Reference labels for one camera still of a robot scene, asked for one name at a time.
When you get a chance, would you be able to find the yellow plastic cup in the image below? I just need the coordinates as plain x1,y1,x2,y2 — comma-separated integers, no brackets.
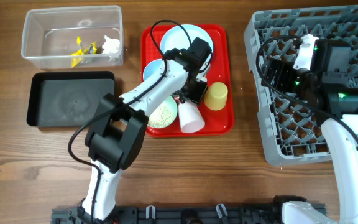
204,82,228,111

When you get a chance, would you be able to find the white pink plastic cup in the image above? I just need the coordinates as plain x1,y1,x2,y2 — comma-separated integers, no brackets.
178,101,205,134

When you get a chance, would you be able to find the mint green bowl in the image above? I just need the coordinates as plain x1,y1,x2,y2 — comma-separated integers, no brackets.
148,96,178,129

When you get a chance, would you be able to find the light blue bowl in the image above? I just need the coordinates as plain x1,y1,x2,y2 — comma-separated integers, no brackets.
142,58,163,81

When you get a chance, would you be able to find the light blue round plate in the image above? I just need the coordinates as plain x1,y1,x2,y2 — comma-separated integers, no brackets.
160,24,214,53

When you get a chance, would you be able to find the white tissue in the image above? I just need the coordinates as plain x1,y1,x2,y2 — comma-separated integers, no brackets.
102,35,120,54

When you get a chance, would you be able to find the yellow foil wrapper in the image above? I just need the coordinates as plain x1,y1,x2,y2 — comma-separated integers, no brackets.
70,36,97,68

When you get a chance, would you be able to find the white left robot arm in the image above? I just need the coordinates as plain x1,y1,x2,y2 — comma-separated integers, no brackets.
80,60,210,223

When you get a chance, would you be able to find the grey plastic dishwasher rack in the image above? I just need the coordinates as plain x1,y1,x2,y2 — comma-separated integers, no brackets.
244,5,358,166

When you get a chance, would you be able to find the clear plastic waste bin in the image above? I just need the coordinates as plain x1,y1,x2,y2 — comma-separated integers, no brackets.
21,5,124,70

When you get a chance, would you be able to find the red plastic tray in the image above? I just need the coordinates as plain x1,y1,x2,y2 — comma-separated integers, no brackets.
141,24,234,138

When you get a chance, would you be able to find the black plastic tray bin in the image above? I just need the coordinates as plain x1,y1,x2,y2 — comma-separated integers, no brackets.
26,71,115,128

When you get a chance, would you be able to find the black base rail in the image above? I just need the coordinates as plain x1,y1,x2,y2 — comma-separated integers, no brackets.
50,203,328,224

